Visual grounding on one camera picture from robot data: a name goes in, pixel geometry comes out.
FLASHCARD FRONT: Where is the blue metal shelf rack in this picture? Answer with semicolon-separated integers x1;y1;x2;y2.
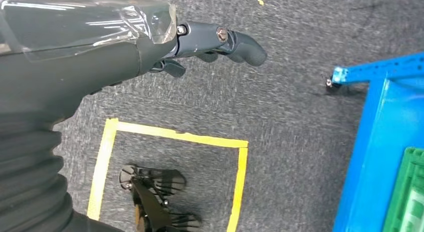
326;52;424;232

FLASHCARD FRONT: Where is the yellow floor tape square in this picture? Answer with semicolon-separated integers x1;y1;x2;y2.
86;118;249;232

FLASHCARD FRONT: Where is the black robot foot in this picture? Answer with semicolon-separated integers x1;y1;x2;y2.
118;164;203;232

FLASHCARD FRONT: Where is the green plastic crate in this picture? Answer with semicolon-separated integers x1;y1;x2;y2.
382;146;424;232

